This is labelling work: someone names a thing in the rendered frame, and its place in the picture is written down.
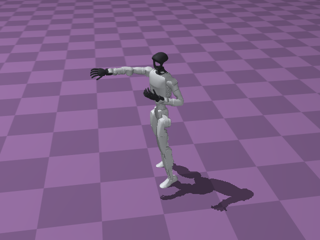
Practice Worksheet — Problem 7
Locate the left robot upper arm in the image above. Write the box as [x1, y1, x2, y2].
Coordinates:
[166, 76, 184, 106]

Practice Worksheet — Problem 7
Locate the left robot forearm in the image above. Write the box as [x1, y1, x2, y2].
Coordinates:
[158, 96, 184, 107]

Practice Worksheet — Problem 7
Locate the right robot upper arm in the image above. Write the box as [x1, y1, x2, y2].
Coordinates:
[125, 66, 153, 77]

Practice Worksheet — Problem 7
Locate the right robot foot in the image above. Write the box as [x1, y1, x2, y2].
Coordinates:
[156, 160, 174, 168]

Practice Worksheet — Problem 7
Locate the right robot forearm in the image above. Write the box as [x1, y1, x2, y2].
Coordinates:
[108, 66, 133, 76]

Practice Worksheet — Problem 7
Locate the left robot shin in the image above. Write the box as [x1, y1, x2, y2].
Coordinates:
[160, 148, 173, 180]

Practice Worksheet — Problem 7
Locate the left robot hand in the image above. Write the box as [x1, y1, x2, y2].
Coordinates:
[143, 88, 165, 102]

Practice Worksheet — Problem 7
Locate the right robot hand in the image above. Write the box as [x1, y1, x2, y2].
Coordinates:
[90, 68, 113, 80]

